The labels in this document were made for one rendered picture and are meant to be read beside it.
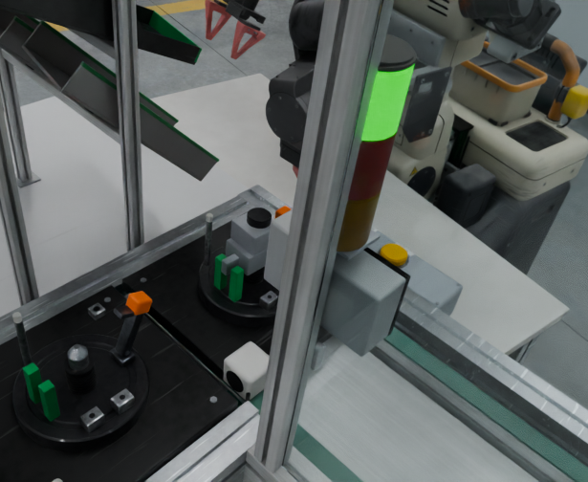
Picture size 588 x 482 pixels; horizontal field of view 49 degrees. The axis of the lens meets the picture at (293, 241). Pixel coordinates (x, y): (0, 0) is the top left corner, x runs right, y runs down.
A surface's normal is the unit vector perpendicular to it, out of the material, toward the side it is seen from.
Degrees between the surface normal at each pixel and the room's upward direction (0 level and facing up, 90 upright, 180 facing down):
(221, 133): 0
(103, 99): 90
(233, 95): 0
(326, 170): 90
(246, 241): 90
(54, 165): 0
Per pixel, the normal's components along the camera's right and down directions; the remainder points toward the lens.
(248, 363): 0.12, -0.75
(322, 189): -0.68, 0.42
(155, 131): 0.59, 0.58
